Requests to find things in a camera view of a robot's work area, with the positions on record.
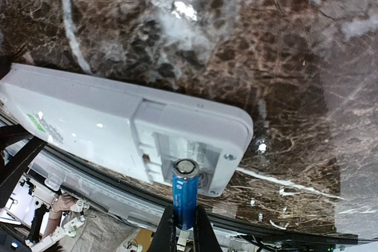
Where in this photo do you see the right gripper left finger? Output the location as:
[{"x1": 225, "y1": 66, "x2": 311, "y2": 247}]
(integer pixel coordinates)
[{"x1": 150, "y1": 205, "x2": 177, "y2": 252}]

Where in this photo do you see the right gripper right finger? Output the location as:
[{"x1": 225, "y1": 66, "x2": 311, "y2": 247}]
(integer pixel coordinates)
[{"x1": 193, "y1": 205, "x2": 222, "y2": 252}]

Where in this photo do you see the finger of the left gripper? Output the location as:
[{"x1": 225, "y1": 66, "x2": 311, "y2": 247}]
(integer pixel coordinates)
[{"x1": 1, "y1": 125, "x2": 47, "y2": 208}]

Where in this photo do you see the blue battery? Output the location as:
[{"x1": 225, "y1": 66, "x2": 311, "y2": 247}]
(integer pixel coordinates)
[{"x1": 172, "y1": 159, "x2": 199, "y2": 230}]

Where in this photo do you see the black front rail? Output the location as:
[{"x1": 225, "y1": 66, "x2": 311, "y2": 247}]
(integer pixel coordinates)
[{"x1": 26, "y1": 142, "x2": 360, "y2": 247}]

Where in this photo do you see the white remote control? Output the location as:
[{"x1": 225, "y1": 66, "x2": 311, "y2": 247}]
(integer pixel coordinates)
[{"x1": 1, "y1": 64, "x2": 253, "y2": 197}]

